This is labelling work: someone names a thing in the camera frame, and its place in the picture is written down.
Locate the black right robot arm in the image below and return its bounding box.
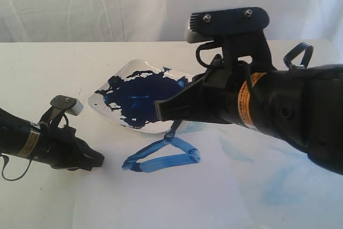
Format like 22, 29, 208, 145
155, 61, 342, 174

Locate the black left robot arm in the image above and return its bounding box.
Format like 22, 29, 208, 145
1, 107, 105, 171

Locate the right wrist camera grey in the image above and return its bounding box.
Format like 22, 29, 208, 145
185, 7, 275, 71

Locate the white backdrop cloth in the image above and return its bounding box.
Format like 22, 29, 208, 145
1, 0, 342, 42

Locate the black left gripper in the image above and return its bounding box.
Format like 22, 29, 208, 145
32, 125, 105, 171

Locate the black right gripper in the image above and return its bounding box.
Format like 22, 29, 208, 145
155, 61, 268, 130

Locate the white paper sheet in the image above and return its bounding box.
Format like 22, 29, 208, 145
72, 130, 252, 228

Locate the white square plate blue paint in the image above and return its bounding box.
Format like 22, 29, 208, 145
87, 60, 192, 134

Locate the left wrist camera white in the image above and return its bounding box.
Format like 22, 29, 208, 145
38, 95, 84, 128

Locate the black handled paintbrush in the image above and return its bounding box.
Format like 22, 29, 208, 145
163, 120, 182, 141

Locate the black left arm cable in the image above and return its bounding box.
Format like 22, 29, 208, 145
0, 151, 34, 181

